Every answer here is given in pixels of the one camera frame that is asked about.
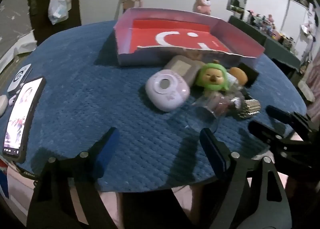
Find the pink plush toy with horns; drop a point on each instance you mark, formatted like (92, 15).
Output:
(203, 4)

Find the table with green cloth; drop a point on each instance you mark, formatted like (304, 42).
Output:
(280, 51)

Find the lilac round mini printer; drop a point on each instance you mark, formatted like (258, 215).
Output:
(165, 88)

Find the smartphone with lit screen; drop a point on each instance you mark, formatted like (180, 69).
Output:
(20, 118)

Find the orange round disc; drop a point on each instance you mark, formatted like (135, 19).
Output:
(238, 75)

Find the taupe rounded case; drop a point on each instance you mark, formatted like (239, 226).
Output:
(182, 67)

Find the clear plastic cup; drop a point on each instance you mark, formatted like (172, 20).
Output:
(207, 113)

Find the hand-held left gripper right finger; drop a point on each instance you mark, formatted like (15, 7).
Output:
(212, 148)

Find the studded metal cylinder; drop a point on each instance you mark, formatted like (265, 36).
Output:
(251, 108)

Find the white earbuds case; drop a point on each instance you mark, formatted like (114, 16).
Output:
(3, 106)

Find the row of small figurines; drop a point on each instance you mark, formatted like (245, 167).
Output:
(270, 26)

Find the dark brown door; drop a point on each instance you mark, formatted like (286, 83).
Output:
(75, 1)

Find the clear plastic bag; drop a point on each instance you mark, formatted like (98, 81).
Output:
(57, 8)

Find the pink and red cardboard box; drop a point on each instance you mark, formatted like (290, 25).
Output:
(175, 36)

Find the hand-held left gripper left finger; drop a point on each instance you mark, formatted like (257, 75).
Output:
(107, 148)

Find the blue packet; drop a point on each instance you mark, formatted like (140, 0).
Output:
(3, 181)

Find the blue quilted blanket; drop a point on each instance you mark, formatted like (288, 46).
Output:
(100, 98)

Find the white paper sheet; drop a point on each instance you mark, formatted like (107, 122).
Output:
(25, 43)

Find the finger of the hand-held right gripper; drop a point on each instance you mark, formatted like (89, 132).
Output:
(277, 115)
(265, 131)

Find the green hooded toy figure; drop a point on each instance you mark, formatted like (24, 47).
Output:
(211, 76)

